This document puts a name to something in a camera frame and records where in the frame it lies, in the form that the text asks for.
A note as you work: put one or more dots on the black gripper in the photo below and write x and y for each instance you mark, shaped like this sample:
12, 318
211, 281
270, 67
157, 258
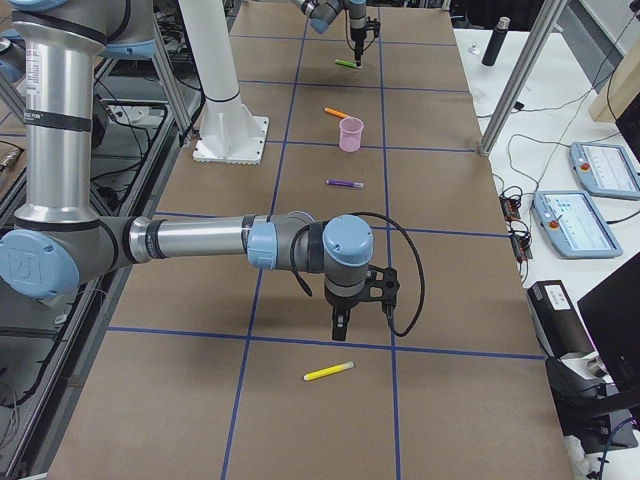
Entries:
356, 34
341, 303

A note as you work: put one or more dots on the green highlighter pen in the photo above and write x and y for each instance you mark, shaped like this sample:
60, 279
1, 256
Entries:
347, 64

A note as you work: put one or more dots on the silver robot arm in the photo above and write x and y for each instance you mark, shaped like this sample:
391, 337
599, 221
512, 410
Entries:
322, 14
59, 242

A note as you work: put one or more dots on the yellow highlighter pen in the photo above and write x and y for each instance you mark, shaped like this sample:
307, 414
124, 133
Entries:
328, 371

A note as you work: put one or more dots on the orange highlighter pen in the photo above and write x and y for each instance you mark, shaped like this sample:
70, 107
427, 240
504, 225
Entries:
336, 113

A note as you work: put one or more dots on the pink mesh pen holder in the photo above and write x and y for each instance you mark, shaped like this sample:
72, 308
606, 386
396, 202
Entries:
350, 134

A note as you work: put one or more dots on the purple highlighter pen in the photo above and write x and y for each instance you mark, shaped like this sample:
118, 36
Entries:
344, 184

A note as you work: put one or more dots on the black water bottle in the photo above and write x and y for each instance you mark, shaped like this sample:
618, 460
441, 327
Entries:
496, 41

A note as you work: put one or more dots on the small electronics board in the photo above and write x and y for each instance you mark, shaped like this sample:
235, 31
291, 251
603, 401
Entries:
510, 207

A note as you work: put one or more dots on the black box with label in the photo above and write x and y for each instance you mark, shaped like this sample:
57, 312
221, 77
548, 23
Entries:
556, 321

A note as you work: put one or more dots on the near blue teach pendant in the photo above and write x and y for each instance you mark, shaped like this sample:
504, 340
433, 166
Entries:
574, 226

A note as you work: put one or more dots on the blue teach pendant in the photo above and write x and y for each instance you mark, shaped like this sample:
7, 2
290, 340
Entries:
605, 170
574, 226

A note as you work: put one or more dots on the black computer monitor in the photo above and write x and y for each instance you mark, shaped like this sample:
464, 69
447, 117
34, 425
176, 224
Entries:
610, 312

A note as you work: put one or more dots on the far blue teach pendant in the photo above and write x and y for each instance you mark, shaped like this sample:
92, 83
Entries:
605, 170

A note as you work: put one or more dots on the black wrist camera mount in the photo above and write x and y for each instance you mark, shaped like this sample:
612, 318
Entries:
373, 25
382, 286

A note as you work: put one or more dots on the aluminium frame post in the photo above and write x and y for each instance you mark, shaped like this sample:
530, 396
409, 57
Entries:
534, 44

